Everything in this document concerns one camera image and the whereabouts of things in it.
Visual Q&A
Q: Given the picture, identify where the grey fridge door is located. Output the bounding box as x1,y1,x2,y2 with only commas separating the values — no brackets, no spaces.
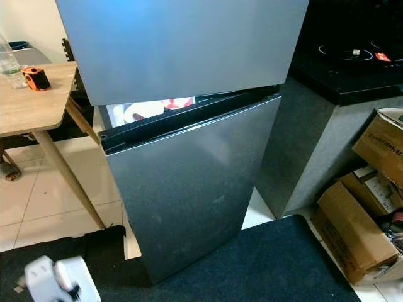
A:
99,86,282,285
55,0,309,106

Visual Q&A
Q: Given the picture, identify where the light wooden dining table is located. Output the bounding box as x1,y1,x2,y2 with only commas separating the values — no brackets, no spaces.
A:
0,61,106,230

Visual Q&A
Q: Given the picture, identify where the orange black device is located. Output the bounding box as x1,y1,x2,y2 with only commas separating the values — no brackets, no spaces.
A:
22,66,51,92

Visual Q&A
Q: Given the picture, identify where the grey chair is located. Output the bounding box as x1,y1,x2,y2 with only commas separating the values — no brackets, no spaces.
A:
25,49,61,65

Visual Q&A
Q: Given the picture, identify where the red white package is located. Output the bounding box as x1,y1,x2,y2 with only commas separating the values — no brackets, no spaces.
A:
161,96,196,113

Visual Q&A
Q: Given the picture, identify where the dark carpet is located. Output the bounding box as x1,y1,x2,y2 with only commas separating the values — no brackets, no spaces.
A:
0,215,363,302

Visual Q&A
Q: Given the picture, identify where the black kitchen countertop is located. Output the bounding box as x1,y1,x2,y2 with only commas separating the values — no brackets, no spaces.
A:
288,0,403,106

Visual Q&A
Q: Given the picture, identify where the large cardboard box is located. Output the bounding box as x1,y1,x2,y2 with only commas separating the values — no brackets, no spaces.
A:
312,181,401,285

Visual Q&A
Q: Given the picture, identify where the printed cardboard box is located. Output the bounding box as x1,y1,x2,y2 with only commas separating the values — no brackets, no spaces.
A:
337,165,403,218

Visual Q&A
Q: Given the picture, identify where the medium cardboard box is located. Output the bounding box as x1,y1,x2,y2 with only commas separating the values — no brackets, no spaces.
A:
351,108,403,188

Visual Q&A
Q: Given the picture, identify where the light grey left wrist camera mount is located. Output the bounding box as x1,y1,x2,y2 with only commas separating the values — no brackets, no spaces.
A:
24,255,101,302

